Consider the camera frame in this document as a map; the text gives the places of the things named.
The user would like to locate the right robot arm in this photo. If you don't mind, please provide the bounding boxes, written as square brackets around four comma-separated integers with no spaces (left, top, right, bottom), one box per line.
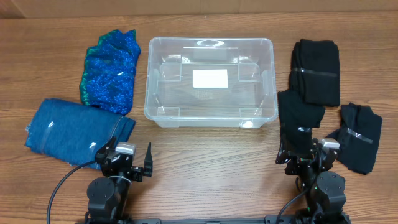
[266,138,351,224]

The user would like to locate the large folded black garment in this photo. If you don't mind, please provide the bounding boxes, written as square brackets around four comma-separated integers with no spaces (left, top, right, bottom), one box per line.
[289,39,340,106]

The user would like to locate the white label in bin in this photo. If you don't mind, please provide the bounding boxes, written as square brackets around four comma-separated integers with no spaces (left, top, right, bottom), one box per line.
[192,69,228,88]

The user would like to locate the small folded black garment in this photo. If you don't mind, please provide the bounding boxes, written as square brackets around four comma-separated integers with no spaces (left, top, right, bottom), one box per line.
[328,103,382,175]

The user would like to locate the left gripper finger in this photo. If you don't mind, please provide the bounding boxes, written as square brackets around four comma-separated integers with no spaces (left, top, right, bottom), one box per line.
[95,136,116,162]
[143,142,153,177]

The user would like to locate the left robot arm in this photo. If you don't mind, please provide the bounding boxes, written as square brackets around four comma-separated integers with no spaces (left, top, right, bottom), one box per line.
[85,137,153,223]

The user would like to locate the clear plastic storage bin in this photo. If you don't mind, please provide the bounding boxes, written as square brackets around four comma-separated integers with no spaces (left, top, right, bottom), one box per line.
[144,37,278,128]

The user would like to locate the middle folded black garment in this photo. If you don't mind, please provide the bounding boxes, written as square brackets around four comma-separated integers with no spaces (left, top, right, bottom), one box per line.
[277,90,325,155]

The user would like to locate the blue sequin fabric bundle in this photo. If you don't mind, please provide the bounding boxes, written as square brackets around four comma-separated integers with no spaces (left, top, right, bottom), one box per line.
[79,29,141,115]

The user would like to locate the blue denim jeans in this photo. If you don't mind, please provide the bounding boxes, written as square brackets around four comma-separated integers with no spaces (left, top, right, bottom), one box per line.
[25,98,136,166]

